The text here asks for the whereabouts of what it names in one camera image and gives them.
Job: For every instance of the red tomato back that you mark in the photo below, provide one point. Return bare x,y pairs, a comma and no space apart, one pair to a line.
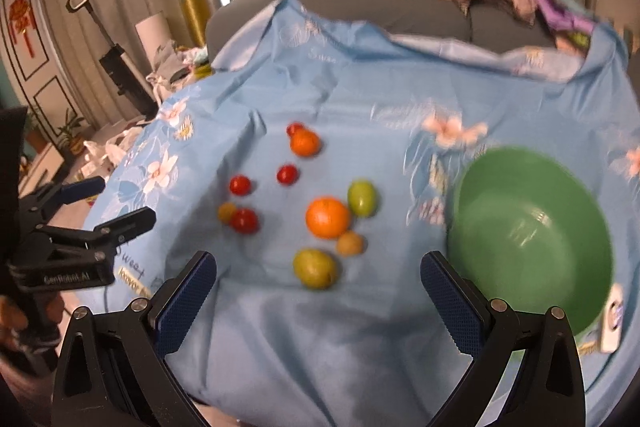
293,128

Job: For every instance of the purple and teal clothes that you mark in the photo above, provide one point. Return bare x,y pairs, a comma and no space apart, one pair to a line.
570,23

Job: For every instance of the large orange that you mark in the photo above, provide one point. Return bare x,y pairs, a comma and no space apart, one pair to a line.
327,218

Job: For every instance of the blue floral cloth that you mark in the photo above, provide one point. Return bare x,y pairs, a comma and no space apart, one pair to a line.
408,115

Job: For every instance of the white portable device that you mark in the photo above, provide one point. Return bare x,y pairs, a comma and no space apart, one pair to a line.
612,320

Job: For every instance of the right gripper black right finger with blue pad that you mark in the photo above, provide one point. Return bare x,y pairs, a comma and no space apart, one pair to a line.
548,389

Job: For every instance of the red chinese knot decoration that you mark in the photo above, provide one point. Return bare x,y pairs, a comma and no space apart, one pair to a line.
21,19

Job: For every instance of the potted plant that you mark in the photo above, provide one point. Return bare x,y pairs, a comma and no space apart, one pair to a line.
70,132

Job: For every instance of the red tomato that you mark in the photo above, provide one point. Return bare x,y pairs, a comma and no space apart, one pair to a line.
293,128
240,185
244,221
287,174

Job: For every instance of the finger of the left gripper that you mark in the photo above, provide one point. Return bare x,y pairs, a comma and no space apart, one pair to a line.
48,199
106,237

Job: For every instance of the green plastic bowl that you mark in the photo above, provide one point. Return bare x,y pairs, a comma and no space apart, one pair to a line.
525,230

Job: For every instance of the white paper roll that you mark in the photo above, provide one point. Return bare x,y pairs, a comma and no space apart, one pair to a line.
153,32

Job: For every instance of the clutter pile of cloths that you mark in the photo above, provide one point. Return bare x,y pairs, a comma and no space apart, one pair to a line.
175,67

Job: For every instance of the grey sofa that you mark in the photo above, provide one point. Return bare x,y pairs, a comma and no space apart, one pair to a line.
487,25

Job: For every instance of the black upright vacuum cleaner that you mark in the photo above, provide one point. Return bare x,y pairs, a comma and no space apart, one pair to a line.
119,67

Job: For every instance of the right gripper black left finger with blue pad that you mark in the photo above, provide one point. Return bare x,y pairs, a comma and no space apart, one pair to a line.
112,369

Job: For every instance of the small yellow fruit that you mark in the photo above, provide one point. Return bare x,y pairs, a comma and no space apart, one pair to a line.
350,244
225,212

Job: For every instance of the green yellow fruit front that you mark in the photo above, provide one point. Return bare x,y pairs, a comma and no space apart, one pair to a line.
315,269

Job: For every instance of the person's hand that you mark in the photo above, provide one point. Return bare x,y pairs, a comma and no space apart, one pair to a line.
13,319

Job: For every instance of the small orange back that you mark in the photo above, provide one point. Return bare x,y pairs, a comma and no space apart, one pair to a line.
305,143

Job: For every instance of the small yellow fruit front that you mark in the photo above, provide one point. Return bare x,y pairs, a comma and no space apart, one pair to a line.
350,244

